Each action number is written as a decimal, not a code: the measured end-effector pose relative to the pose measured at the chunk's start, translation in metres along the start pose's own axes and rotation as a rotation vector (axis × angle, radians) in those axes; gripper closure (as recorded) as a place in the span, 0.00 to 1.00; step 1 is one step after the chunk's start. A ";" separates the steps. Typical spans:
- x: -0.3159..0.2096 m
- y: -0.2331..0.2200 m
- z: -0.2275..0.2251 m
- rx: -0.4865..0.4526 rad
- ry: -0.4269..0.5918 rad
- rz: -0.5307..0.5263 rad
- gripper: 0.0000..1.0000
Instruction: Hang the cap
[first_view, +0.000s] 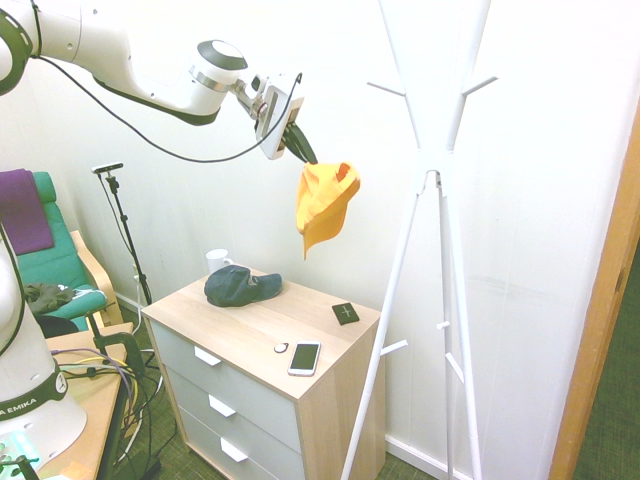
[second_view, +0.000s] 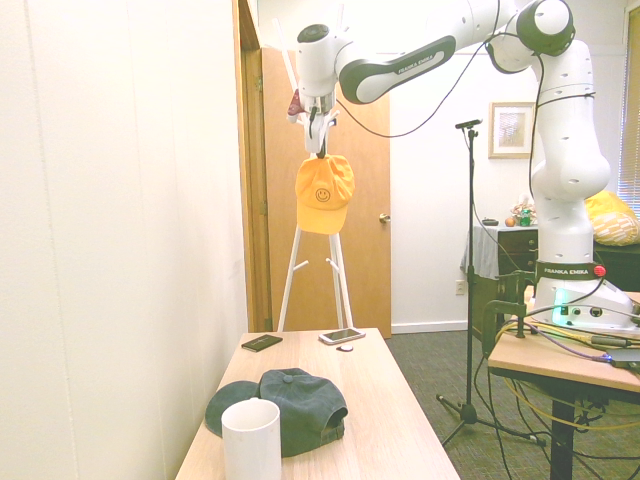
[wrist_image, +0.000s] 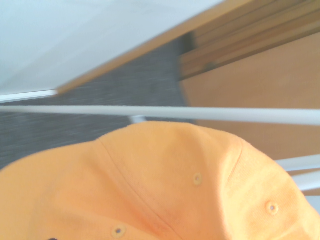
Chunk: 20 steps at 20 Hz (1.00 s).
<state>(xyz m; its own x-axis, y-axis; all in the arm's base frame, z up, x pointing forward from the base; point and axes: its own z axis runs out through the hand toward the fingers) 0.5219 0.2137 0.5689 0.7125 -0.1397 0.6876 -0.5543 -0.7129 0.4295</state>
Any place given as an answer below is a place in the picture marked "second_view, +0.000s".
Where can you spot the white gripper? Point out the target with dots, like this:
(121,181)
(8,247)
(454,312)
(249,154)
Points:
(319,127)

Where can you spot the orange smiley cap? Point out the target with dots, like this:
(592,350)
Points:
(320,200)

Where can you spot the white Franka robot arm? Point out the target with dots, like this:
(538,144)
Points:
(565,165)

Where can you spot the dark blue denim cap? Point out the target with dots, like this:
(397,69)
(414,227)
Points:
(300,410)

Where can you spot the wooden door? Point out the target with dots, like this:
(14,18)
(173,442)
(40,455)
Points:
(370,200)

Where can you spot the brass door knob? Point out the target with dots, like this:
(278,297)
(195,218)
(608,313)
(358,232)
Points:
(384,218)

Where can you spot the white coat rack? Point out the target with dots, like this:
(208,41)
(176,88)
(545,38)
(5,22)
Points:
(295,270)

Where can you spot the small dark bowl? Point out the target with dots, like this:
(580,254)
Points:
(490,221)

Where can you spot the white smartphone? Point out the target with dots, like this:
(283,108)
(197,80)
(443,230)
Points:
(342,336)

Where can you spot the grey draped cloth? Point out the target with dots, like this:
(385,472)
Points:
(482,250)

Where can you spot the framed picture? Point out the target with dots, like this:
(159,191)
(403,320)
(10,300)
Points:
(511,130)

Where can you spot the small round key fob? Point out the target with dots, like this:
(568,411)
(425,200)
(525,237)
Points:
(345,347)

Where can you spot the small orange fruit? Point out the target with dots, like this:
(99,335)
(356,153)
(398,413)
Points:
(509,222)

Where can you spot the black wallet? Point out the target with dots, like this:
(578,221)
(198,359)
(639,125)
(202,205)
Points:
(262,343)

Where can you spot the black tripod stand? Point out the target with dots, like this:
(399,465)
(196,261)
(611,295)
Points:
(470,300)

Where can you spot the green can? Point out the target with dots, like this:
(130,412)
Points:
(527,219)

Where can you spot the dark wooden cabinet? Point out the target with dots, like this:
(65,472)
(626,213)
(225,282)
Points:
(520,247)

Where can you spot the dark metal clamp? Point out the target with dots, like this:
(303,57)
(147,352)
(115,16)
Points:
(500,310)

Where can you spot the yellow patterned pillow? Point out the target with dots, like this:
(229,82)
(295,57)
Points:
(615,220)

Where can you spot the red round knob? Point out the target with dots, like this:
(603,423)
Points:
(599,271)

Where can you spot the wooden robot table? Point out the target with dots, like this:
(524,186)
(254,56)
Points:
(540,362)

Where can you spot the white mug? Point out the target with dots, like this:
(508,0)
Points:
(250,445)

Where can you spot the window blinds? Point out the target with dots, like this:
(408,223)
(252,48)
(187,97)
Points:
(631,125)

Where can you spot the black electronics box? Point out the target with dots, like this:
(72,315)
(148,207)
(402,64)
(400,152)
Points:
(625,359)

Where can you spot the wooden door frame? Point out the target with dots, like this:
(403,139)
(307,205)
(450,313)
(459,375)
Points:
(247,200)

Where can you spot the black bar camera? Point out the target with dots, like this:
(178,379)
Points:
(469,123)

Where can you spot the white wall outlet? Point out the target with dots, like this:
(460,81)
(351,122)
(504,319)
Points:
(460,288)

